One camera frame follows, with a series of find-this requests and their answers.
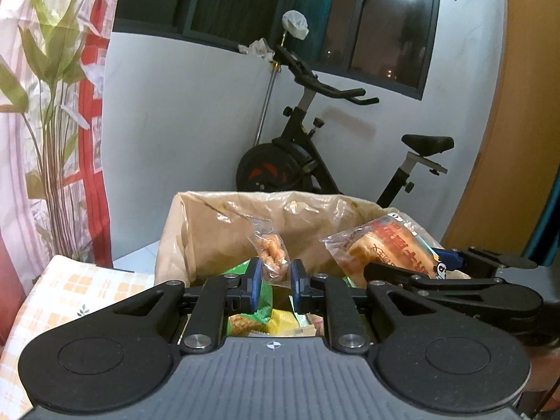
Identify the yellow snack packet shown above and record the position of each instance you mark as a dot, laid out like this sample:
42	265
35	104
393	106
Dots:
286	321

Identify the crumpled white tissue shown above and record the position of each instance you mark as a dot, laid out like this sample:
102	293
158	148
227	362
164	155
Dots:
258	48

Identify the yellow checked tablecloth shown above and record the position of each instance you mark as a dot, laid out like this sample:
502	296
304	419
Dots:
74	288

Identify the orange bread packet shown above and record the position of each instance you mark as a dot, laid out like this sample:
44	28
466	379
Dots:
376	245

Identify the black exercise bike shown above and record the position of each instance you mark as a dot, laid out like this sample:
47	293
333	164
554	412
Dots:
271	166

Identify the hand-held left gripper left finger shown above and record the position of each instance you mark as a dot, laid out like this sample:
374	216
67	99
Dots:
256	284

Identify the white plastic bag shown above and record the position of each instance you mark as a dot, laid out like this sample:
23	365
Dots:
295	24

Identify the red and white curtain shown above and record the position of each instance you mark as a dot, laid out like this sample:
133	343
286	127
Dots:
94	140

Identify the clear packet of orange snacks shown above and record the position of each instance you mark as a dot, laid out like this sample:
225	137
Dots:
271	249

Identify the dark window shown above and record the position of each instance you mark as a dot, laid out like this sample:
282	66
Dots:
262	4

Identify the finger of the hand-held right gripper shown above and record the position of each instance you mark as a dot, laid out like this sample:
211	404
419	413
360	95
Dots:
393	273
447	257

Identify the waffle pattern snack packet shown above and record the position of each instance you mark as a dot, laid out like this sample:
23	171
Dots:
243	324

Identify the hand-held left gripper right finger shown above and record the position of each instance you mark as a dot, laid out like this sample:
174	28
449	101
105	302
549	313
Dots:
298	286

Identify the wooden door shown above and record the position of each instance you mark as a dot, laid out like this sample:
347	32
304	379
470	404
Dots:
516	140

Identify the metal pole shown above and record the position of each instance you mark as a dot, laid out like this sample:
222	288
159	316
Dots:
267	100

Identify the tall green leafy plant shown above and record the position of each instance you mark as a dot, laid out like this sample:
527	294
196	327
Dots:
48	61

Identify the brown taped cardboard box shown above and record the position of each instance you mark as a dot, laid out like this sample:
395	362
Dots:
218	227

